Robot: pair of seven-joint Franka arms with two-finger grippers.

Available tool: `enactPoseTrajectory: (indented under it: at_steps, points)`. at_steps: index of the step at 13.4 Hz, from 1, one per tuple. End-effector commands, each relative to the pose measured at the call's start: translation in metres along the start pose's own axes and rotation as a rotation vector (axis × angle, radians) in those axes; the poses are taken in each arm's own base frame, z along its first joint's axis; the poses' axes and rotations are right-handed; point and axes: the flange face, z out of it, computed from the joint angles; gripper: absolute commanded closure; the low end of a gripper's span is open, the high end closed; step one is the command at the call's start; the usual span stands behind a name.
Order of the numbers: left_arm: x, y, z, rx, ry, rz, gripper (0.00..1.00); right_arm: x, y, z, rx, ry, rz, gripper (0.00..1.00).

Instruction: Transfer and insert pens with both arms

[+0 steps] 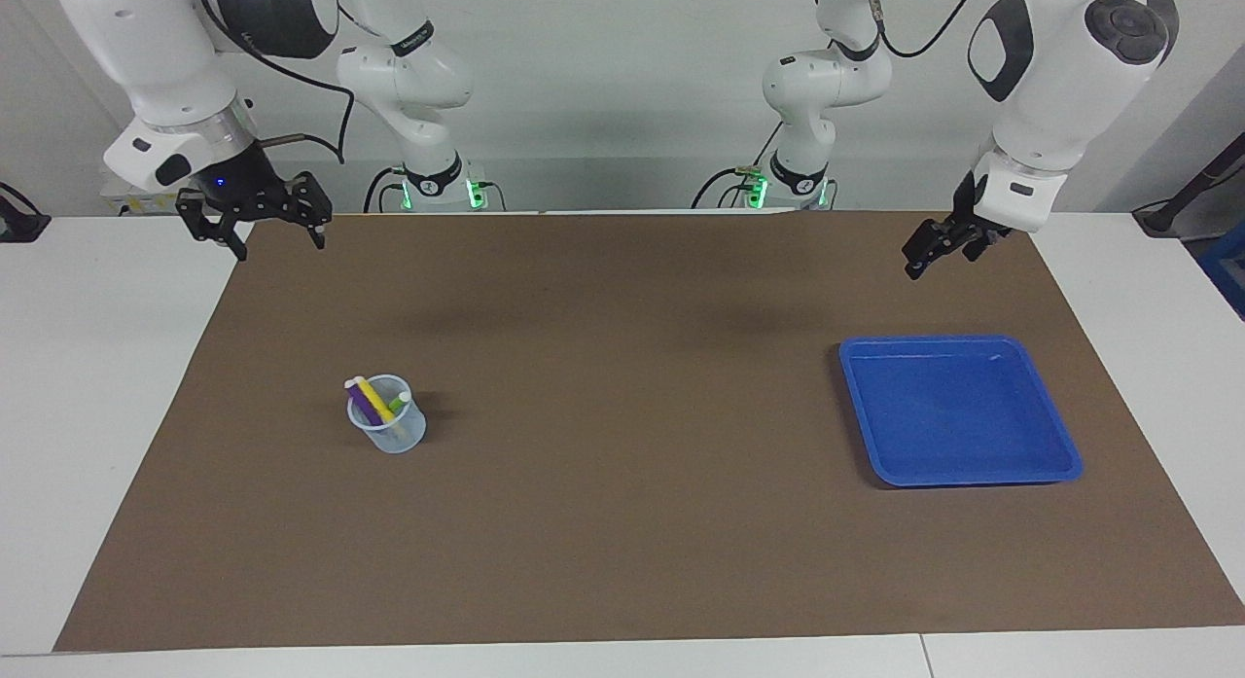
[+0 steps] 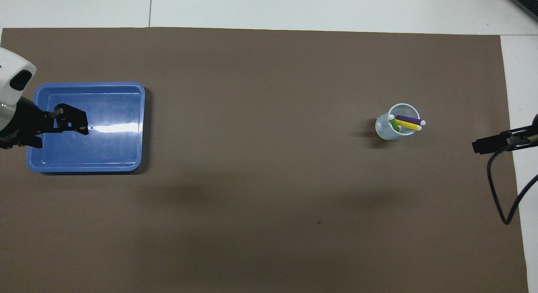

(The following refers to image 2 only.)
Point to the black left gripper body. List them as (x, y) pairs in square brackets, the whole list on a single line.
[(25, 125)]

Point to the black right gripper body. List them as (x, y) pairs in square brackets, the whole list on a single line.
[(527, 135)]

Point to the yellow pen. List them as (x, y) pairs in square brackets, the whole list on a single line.
[(410, 125)]

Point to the purple pen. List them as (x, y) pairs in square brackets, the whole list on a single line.
[(410, 119)]

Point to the green pen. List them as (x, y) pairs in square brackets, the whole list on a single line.
[(393, 122)]

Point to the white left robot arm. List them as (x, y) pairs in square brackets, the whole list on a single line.
[(12, 87)]

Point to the blue plastic tray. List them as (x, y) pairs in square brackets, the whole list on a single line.
[(105, 154)]

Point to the clear plastic cup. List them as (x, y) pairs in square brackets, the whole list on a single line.
[(384, 131)]

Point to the grey ribbed device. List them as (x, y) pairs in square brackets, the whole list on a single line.
[(525, 1)]

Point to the brown table mat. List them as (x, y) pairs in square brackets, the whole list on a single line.
[(269, 200)]

